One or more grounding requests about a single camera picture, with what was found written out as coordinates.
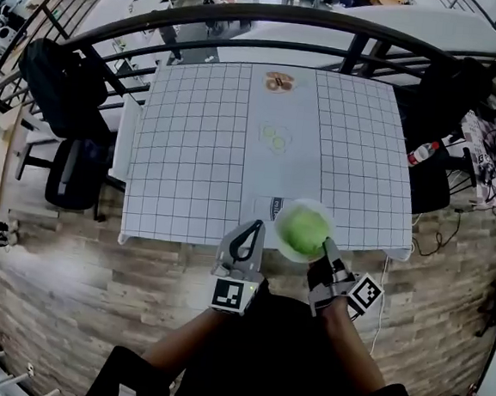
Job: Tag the clear bottle with red label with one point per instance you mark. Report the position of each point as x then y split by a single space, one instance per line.
422 154

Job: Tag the person's right forearm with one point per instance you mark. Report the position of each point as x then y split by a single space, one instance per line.
349 344

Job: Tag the black metal railing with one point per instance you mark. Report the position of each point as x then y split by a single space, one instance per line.
255 11

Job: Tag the checkered cloth with equipment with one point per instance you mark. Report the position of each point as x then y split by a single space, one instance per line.
492 162

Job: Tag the white robot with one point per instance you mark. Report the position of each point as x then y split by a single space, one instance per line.
1 29

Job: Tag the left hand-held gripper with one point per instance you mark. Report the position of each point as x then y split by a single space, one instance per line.
227 296

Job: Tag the white plastic bowl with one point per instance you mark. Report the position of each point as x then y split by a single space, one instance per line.
280 239

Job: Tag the green round vegetable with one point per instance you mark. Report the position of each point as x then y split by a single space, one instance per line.
303 232

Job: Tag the person's black clothing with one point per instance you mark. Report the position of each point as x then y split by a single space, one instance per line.
276 368

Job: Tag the white printed table mat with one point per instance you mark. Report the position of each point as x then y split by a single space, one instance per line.
276 173

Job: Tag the white side bench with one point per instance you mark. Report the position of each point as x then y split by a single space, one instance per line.
126 139

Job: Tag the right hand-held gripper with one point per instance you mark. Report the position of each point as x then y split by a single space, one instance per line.
335 284

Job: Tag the white grid table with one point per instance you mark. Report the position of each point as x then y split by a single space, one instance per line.
183 152

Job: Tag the person's left forearm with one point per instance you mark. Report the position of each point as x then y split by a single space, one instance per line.
188 343

